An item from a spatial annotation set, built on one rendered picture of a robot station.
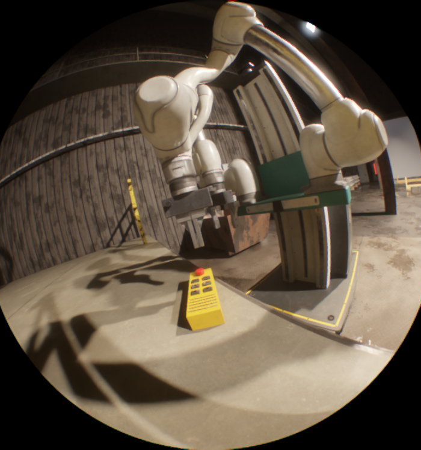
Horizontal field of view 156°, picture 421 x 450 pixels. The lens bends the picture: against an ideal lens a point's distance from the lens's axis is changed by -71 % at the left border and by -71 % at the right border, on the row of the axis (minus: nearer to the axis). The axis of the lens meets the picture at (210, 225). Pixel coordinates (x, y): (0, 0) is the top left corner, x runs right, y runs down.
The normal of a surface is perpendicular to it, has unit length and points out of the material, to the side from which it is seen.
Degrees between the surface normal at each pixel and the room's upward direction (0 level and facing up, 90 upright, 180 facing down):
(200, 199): 90
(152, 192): 90
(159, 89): 97
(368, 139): 113
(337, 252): 90
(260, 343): 0
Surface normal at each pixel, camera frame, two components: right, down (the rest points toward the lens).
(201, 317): 0.08, 0.11
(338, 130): -0.80, 0.60
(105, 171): 0.45, 0.00
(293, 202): -0.80, 0.29
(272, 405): -0.25, -0.96
